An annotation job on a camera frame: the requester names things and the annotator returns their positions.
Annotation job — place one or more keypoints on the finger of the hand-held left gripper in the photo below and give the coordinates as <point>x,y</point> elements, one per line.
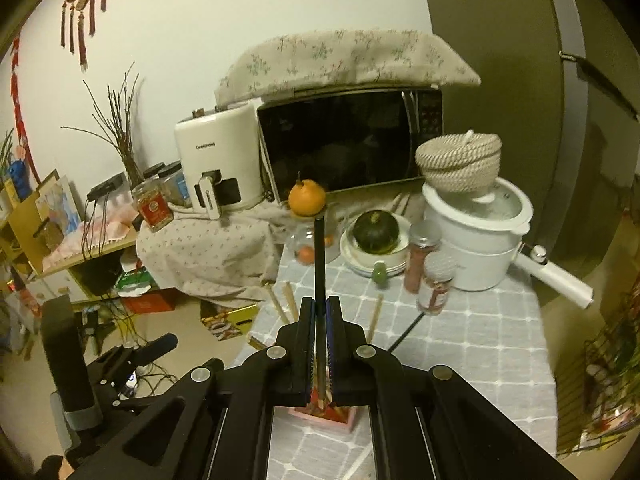
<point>157,347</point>

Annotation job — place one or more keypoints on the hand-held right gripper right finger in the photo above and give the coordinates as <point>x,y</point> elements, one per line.
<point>331,340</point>

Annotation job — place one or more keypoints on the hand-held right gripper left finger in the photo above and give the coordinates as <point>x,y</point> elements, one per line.
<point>311,340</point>

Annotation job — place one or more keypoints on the pink utensil holder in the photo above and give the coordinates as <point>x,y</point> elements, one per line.
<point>346,422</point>

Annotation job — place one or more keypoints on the orange cardboard box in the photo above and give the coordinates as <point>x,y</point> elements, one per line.
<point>150,301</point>

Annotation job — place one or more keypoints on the yellow black cardboard box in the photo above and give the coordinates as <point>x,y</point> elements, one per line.
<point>227,322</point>

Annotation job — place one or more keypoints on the small green fruit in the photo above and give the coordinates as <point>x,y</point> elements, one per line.
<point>380,275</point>

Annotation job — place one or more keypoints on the white bowl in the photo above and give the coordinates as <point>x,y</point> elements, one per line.
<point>352,260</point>

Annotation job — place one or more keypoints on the small red tomato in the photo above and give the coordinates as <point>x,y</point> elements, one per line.
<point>306,255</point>

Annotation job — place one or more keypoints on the clear glass jar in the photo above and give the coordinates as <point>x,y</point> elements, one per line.
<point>300,235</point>

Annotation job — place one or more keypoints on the floral side table cloth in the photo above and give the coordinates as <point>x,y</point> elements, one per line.
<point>210,255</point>

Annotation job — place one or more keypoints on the red spice jar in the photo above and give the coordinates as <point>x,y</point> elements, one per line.
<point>422,260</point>
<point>435,290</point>

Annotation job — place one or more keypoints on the dark green squash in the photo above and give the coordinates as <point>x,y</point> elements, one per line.
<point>376,232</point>

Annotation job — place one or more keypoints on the wooden shelf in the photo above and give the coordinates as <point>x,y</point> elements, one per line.
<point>30,240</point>

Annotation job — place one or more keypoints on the pink mat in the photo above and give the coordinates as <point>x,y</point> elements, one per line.
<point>100,235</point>

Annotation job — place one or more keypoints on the red labelled glass jar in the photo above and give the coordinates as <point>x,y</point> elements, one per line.
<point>154,207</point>

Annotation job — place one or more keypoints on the orange fruit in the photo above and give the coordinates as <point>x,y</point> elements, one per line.
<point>306,196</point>

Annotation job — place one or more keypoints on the grey checkered tablecloth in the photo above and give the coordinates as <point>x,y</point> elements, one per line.
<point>475,360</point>

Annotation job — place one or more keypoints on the framed picture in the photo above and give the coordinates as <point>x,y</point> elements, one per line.
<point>57,210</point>

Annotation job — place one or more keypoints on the dark lidded glass jar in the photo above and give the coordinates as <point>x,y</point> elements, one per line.
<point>172,182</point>

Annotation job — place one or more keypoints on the black power adapter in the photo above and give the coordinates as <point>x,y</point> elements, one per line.
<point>107,187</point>

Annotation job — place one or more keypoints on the white electric pot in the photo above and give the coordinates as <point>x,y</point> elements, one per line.
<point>480,245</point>

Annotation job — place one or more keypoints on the black microwave oven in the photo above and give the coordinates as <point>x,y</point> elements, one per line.
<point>340,140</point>

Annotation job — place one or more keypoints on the white air fryer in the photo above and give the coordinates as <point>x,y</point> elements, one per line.
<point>215,155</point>

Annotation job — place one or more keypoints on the dry twig bundle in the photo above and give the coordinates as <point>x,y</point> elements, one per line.
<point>120,125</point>

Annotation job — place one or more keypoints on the rack of colourful packets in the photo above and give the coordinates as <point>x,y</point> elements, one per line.
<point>610,360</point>

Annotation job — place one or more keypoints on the floral microwave cover cloth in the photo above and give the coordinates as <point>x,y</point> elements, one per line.
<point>350,55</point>

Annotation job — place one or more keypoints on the dark olive refrigerator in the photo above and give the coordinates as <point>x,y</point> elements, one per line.
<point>500,35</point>

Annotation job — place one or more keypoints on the red wall decoration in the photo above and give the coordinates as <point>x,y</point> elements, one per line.
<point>20,110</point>

